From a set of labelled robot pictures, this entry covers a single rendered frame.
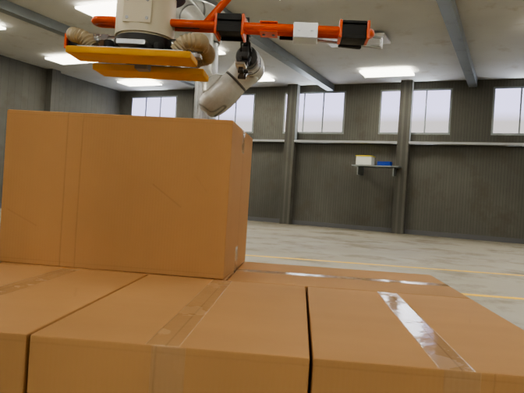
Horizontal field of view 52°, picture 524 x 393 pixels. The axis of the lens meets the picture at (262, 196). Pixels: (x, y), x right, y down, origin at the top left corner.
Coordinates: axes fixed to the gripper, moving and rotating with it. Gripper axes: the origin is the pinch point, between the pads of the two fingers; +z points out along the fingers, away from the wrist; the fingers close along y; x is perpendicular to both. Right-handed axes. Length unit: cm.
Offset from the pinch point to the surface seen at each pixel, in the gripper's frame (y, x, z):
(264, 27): 0.6, -8.4, 17.3
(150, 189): 48, 17, 34
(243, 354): 70, -14, 94
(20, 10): -266, 509, -790
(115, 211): 54, 25, 34
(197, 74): 12.9, 11.3, 9.6
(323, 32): 1.1, -24.9, 16.9
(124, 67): 11.9, 33.7, 9.8
